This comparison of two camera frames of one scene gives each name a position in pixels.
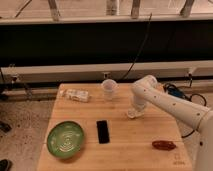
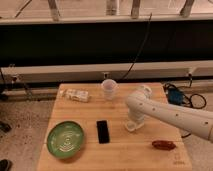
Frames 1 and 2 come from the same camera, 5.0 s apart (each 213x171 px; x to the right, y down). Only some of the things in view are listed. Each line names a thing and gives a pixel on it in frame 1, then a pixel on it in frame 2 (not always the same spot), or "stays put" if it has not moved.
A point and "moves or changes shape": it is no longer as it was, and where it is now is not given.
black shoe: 5,165 stays put
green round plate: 64,139 stays put
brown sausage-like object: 164,145 stays put
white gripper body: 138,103 → 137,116
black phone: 102,131 stays put
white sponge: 134,112 moves or changes shape
